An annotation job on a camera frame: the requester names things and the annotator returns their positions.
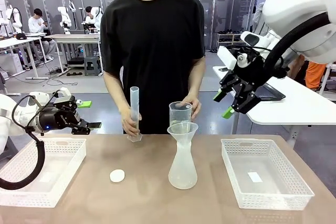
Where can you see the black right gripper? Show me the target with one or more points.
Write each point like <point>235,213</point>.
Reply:
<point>249,74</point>

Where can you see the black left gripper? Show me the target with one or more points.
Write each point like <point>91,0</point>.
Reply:
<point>57,117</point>

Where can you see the clear plastic graduated cylinder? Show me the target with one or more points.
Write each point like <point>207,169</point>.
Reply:
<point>134,98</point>

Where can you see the clear plastic beaker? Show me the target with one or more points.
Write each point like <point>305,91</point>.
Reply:
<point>178,113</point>

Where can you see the clear plastic funnel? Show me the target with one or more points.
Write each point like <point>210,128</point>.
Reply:
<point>183,132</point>

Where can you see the white round flask cap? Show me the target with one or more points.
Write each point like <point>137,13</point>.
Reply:
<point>117,175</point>

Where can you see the translucent plastic conical flask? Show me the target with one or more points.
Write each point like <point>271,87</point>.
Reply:
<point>182,176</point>

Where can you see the person's left forearm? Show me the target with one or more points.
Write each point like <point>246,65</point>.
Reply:
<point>195,82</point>

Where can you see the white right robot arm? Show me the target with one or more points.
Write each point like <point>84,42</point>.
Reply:
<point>294,3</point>

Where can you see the person's right forearm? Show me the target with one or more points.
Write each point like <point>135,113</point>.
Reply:
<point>115,95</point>

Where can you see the person's left hand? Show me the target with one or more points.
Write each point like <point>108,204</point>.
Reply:
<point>195,106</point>

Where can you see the person's right hand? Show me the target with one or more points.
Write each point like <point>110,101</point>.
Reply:
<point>128,125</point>

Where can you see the black smartphone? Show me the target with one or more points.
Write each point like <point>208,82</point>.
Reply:
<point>223,69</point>

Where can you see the black plastic tray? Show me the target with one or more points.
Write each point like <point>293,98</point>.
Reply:
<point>273,94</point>

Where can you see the white perforated plastic basket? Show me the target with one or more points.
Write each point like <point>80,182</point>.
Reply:
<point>65,161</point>
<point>275,201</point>

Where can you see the grey plastic step stool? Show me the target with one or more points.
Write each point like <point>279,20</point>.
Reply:
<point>92,66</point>

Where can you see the shoe rack with shoes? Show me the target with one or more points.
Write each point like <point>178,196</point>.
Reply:
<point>228,37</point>

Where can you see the white paper label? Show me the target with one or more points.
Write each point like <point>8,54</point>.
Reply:
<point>46,178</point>
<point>254,177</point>

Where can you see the brown-topped white desk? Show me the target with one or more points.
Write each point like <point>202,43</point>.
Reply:
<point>78,36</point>

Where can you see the mannequin in grey shirt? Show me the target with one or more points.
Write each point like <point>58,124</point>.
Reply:
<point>258,16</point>

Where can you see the mannequin with orange trousers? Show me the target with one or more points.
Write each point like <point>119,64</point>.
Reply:
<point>316,74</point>

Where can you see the long white desk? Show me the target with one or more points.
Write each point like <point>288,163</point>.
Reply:
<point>15,42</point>

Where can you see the black cap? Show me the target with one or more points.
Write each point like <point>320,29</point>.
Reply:
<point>21,36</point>

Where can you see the person in black T-shirt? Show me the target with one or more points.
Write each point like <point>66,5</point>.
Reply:
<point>152,37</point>

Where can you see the seated person in white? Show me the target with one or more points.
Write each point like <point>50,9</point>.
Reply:
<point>35,24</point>

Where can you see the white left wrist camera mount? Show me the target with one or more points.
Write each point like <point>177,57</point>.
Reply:
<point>64,94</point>

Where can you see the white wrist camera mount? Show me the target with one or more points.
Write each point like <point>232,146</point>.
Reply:
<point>64,94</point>
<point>227,56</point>

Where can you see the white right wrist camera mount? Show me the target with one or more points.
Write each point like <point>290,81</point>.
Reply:
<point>227,56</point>

